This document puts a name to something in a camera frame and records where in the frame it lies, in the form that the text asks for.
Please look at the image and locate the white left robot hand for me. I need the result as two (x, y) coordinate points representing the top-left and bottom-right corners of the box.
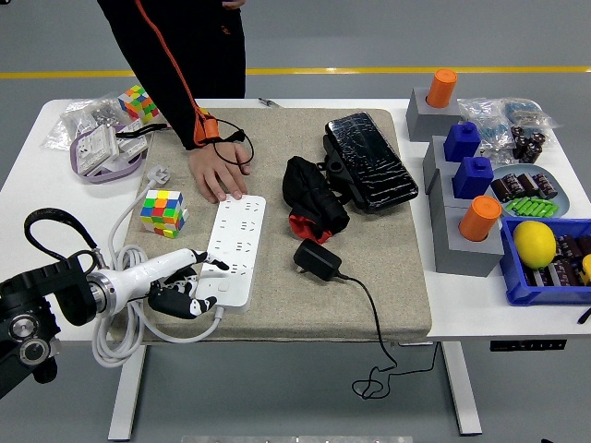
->
(108, 247), (231, 321)

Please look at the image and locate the person's right hand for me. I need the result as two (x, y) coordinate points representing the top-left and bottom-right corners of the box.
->
(187, 141), (253, 205)

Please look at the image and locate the white power strip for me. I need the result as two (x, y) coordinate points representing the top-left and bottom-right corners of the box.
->
(193, 194), (268, 315)

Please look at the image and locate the black plug adapter with cord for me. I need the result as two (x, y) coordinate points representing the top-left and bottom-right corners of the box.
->
(294, 238), (442, 401)

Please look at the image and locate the large colourful puzzle cube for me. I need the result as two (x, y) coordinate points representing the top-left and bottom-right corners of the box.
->
(140, 188), (185, 240)

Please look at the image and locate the black table control panel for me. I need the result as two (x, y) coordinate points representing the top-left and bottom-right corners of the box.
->
(488, 339), (568, 353)

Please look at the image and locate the white table leg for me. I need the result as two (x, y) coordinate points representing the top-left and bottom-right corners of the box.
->
(440, 341), (484, 436)
(106, 343), (148, 440)

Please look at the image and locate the black cloth bundle red lining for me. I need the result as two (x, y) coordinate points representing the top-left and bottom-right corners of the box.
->
(282, 155), (351, 245)

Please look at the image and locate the purple tray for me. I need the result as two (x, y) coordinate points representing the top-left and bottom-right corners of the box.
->
(68, 123), (150, 185)

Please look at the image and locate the small colourful puzzle cube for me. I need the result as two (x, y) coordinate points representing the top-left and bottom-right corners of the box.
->
(116, 84), (160, 125)

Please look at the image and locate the person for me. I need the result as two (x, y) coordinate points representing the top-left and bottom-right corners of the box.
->
(96, 0), (248, 101)

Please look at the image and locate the grey-brown mat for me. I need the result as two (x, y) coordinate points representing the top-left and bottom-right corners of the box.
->
(106, 108), (433, 343)

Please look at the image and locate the black shiny wrapped box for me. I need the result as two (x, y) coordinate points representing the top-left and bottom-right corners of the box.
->
(324, 111), (420, 213)

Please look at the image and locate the clear bag of metal parts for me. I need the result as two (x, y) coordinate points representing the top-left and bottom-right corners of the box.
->
(40, 91), (126, 151)

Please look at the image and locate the blue plastic bin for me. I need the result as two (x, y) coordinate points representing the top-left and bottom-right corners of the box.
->
(499, 216), (591, 306)

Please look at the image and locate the dark capacitor pile in bin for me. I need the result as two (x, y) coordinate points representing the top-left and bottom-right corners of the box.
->
(524, 233), (591, 288)

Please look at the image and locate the yellow lemon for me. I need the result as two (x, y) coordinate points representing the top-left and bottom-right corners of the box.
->
(513, 220), (558, 270)

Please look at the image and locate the large grey block round hole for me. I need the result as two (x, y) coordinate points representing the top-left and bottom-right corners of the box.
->
(431, 205), (505, 278)

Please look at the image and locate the grey block with round hole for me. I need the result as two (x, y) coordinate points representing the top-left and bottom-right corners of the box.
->
(405, 86), (463, 142)

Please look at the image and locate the grey block with square hole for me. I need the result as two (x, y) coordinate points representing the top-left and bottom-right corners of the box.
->
(422, 135), (458, 186)
(427, 168), (463, 213)

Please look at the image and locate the orange cylinder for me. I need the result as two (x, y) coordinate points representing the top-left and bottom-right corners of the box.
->
(458, 195), (503, 244)
(425, 68), (458, 110)

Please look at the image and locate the green battery pile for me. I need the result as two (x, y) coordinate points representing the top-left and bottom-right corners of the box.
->
(505, 196), (561, 218)

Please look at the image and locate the blue square peg block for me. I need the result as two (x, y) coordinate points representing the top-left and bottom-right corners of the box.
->
(451, 156), (494, 199)
(442, 122), (481, 162)

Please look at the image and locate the light blue plate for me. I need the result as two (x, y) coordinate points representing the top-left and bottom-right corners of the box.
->
(488, 164), (570, 219)

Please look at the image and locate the dark brown capacitor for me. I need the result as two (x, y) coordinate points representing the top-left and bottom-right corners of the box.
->
(489, 177), (525, 203)
(530, 173), (559, 200)
(514, 173), (540, 196)

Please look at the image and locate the clear bag of blue parts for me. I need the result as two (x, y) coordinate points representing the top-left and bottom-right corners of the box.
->
(456, 96), (518, 165)

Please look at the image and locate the loose black capacitor pile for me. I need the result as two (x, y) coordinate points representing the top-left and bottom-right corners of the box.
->
(510, 124), (549, 165)

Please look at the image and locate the clear bag of grey-blue parts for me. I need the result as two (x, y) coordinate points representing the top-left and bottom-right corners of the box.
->
(501, 96), (562, 131)

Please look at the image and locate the orange wrist strap with cord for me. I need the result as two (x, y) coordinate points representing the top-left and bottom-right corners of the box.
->
(192, 108), (255, 166)

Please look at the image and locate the white wall socket panel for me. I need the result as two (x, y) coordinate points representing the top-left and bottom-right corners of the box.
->
(76, 125), (122, 176)
(115, 120), (153, 161)

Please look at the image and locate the black plastic bracket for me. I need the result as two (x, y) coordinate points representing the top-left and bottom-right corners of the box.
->
(317, 136), (359, 204)

